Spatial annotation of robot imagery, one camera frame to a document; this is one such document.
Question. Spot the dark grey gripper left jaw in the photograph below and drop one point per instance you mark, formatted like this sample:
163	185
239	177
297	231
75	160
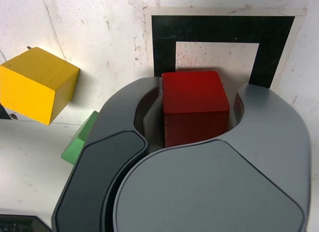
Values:
99	167

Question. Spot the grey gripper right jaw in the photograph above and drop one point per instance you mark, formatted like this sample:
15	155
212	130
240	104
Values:
211	192

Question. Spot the green cube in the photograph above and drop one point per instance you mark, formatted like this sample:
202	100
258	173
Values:
74	147

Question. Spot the red cube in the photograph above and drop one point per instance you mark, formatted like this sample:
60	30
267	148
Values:
194	97

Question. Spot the yellow cube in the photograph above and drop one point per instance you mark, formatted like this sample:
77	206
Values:
32	87

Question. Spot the black tape square outline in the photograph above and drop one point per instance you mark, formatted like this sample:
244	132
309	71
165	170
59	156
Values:
162	42

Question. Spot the black mount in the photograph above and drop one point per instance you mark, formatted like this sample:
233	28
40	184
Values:
22	224

